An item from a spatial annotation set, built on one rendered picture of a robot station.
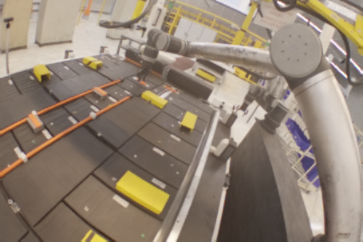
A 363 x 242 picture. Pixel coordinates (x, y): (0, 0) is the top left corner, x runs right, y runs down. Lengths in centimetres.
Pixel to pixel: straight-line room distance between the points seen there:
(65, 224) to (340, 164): 70
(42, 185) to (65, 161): 12
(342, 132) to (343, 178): 11
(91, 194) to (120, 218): 11
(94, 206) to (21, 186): 25
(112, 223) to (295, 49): 66
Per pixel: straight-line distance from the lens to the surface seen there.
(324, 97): 42
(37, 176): 58
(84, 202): 53
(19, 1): 479
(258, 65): 72
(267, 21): 138
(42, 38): 515
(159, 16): 373
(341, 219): 52
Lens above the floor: 150
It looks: 26 degrees down
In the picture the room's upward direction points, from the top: 25 degrees clockwise
